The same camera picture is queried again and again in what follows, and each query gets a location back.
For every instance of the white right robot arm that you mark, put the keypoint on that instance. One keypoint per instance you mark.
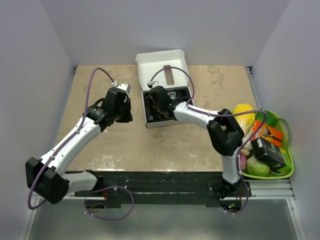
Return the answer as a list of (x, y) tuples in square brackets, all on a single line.
[(225, 133)]

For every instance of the aluminium frame rail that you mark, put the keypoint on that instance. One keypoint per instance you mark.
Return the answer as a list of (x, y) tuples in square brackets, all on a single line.
[(279, 189)]

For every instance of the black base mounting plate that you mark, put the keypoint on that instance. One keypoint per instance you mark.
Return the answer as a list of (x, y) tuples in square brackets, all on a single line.
[(165, 188)]

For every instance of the green plastic basket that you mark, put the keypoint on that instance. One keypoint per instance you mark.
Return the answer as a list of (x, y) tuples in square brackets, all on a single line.
[(270, 118)]

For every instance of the green round cabbage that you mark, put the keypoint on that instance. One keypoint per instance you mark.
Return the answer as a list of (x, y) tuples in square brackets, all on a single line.
[(257, 168)]

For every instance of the white clipper kit box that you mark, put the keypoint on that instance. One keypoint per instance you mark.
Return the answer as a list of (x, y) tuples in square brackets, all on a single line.
[(165, 67)]

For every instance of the black product box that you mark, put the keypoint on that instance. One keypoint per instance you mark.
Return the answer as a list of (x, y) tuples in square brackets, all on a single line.
[(268, 154)]

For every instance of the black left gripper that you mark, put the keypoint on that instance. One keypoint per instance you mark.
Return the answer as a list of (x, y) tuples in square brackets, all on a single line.
[(128, 118)]

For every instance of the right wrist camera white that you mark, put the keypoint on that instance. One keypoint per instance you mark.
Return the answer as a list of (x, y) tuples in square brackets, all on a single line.
[(153, 83)]

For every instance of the yellow napa cabbage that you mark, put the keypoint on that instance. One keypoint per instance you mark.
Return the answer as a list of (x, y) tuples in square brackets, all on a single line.
[(245, 121)]

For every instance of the purple onion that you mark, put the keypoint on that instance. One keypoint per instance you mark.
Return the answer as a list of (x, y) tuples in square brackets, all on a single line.
[(243, 162)]

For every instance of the orange razor package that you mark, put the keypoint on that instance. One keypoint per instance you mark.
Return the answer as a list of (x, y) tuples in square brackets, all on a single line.
[(270, 134)]

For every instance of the white garlic bulb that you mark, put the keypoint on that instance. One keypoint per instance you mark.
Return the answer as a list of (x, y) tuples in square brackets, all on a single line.
[(247, 149)]

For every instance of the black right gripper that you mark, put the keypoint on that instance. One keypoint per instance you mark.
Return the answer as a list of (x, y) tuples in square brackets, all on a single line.
[(154, 113)]

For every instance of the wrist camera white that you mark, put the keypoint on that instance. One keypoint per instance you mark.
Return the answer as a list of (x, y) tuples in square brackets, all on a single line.
[(122, 86), (153, 83)]

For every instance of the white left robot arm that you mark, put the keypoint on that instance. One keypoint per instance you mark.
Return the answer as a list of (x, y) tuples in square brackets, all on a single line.
[(47, 175)]

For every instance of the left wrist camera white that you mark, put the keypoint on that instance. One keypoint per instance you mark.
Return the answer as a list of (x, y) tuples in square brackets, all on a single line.
[(122, 86)]

